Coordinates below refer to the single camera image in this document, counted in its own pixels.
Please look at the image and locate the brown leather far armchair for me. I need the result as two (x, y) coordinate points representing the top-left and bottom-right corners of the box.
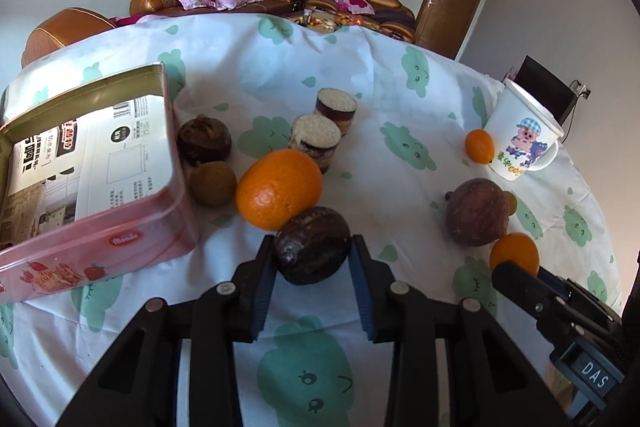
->
(305, 0), (416, 43)

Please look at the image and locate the pink biscuit tin box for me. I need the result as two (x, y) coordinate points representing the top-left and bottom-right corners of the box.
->
(1, 63), (198, 303)

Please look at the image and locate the near layered cake cup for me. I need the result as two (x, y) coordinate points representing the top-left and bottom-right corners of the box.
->
(288, 114), (342, 173)

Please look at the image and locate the small brown-yellow fruit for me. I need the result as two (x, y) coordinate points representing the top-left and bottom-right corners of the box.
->
(189, 161), (238, 207)

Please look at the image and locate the brown wooden door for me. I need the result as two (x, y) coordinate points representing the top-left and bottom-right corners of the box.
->
(414, 0), (480, 58)

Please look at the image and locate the small orange by mug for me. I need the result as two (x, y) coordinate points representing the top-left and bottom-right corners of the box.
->
(464, 129), (496, 165)

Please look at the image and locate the dark wrinkled fruit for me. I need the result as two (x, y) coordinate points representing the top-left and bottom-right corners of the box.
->
(177, 115), (232, 167)

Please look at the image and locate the large orange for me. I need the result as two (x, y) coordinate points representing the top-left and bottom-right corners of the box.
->
(235, 148), (323, 232)

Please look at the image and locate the black television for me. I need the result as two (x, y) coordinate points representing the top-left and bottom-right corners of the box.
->
(514, 55), (578, 124)

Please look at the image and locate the small orange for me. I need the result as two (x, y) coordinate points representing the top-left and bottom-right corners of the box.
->
(464, 129), (496, 165)
(489, 232), (540, 277)

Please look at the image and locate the brown leather armchair near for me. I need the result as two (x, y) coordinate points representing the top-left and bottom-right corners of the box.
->
(21, 8), (115, 67)

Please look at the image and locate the brown leather armchair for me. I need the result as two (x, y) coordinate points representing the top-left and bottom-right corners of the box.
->
(21, 8), (115, 67)
(305, 0), (416, 43)

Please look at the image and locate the layered cake cup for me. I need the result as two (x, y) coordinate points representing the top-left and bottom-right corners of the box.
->
(288, 114), (342, 173)
(314, 88), (358, 135)

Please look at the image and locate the far layered cake cup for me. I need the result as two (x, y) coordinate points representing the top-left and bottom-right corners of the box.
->
(314, 88), (358, 135)

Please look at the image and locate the wooden coffee table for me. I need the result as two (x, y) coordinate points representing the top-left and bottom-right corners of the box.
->
(288, 8), (368, 34)

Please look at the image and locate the purple passion fruit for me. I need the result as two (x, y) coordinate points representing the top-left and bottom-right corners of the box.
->
(445, 178), (511, 247)

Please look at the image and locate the white green-cloud tablecloth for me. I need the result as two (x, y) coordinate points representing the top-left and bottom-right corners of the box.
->
(0, 12), (624, 427)

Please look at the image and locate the small yellow-brown fruit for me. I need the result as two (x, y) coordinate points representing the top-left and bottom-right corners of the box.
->
(502, 191), (518, 216)

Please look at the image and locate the dark brown passion fruit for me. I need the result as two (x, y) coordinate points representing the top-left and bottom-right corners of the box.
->
(274, 206), (352, 286)

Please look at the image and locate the white cartoon mug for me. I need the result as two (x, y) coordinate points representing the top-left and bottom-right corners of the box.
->
(484, 80), (564, 181)

